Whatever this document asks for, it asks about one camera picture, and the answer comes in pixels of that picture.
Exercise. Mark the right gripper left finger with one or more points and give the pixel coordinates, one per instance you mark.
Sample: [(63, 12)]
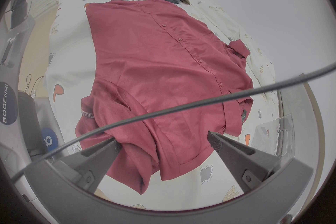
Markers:
[(94, 165)]

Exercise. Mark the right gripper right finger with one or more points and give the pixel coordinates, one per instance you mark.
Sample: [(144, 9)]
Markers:
[(244, 162)]

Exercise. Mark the red shirt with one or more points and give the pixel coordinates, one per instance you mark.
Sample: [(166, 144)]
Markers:
[(157, 65)]

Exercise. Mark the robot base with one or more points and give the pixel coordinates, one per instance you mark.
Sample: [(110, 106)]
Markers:
[(19, 41)]

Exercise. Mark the clear plastic box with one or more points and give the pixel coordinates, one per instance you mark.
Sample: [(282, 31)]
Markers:
[(283, 136)]

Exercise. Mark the bed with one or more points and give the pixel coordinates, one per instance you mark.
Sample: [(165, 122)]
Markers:
[(70, 41)]

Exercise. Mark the white printed quilt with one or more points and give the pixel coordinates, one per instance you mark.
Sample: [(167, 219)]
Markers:
[(228, 26)]

